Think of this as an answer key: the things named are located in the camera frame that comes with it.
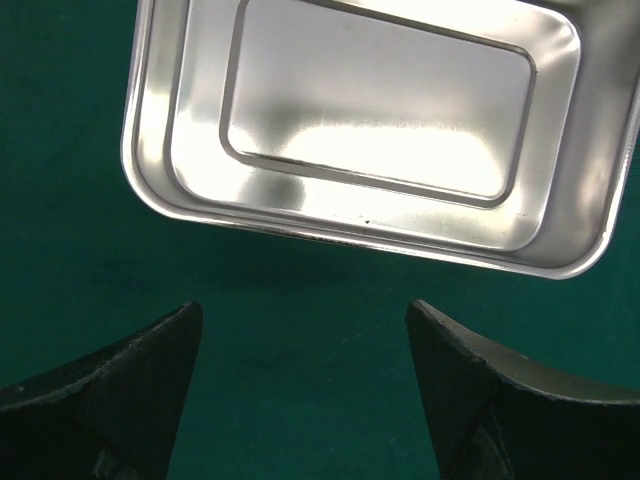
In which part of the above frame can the stainless steel tray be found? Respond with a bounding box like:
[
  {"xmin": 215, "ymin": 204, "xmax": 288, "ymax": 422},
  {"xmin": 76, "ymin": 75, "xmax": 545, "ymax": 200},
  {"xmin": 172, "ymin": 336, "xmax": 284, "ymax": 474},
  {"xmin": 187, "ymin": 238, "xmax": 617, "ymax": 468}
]
[{"xmin": 121, "ymin": 1, "xmax": 639, "ymax": 279}]

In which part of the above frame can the green surgical cloth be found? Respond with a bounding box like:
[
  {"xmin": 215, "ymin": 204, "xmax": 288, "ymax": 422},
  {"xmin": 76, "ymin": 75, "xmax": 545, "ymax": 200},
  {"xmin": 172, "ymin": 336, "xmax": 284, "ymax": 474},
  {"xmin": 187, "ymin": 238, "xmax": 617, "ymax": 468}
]
[{"xmin": 1, "ymin": 1, "xmax": 639, "ymax": 479}]

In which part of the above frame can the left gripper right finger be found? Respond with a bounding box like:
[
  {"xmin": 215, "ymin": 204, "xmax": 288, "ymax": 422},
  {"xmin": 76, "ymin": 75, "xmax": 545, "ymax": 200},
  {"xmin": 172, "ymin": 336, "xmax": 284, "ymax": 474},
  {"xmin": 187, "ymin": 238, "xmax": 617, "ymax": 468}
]
[{"xmin": 405, "ymin": 300, "xmax": 639, "ymax": 479}]

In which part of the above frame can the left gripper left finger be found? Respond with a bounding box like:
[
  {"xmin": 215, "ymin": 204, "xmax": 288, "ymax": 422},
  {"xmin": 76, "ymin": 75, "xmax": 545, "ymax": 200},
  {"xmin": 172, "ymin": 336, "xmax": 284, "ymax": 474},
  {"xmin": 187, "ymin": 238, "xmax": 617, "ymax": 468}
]
[{"xmin": 1, "ymin": 302, "xmax": 203, "ymax": 479}]

